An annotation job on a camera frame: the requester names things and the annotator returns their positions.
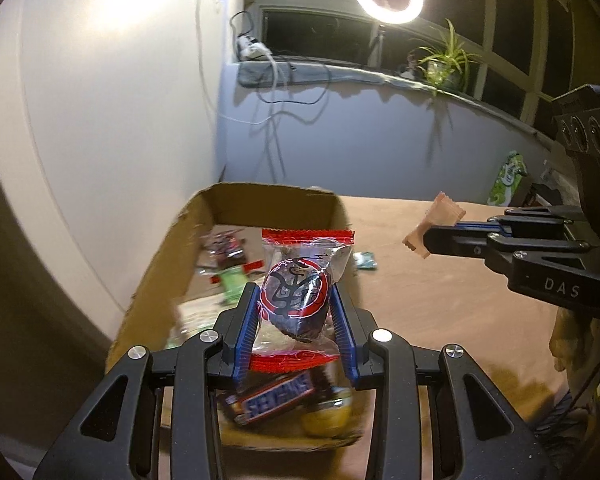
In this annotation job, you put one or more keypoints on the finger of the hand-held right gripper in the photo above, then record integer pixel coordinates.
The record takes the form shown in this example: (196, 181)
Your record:
(460, 245)
(540, 220)

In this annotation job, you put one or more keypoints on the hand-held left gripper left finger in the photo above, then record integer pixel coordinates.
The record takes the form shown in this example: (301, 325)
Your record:
(245, 335)

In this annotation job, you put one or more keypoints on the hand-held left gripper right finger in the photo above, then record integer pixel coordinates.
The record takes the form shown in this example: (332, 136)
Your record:
(346, 345)

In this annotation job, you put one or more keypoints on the tan twisted candy wrapper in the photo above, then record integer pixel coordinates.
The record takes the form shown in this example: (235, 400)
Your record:
(442, 212)

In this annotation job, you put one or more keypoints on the red-edged clear cake packet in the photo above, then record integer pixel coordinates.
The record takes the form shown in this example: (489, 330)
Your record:
(222, 247)
(295, 300)

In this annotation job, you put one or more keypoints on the brown chocolate bar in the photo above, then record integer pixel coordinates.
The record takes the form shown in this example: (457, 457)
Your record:
(275, 397)

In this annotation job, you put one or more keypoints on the cardboard box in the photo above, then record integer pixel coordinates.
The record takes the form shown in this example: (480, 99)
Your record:
(270, 205)

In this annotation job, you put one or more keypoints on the green snack bag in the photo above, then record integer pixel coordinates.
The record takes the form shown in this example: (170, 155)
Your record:
(507, 180)

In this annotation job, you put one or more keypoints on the pale clear snack packet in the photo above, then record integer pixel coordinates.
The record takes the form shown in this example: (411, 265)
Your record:
(195, 317)

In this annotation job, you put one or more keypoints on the green snack packet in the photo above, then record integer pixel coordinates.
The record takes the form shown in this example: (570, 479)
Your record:
(232, 282)

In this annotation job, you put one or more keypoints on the yellow jelly cup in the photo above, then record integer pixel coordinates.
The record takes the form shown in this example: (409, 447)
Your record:
(325, 415)

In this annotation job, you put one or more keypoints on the small green candy packet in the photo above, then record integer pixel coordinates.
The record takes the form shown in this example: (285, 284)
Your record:
(366, 261)

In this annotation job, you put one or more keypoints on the potted green plant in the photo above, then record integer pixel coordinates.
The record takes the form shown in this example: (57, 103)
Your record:
(442, 67)

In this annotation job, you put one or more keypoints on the grey window ledge cover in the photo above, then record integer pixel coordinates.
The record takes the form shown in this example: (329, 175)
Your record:
(360, 76)

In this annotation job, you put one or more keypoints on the window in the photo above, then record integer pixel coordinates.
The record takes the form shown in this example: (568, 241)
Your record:
(330, 30)

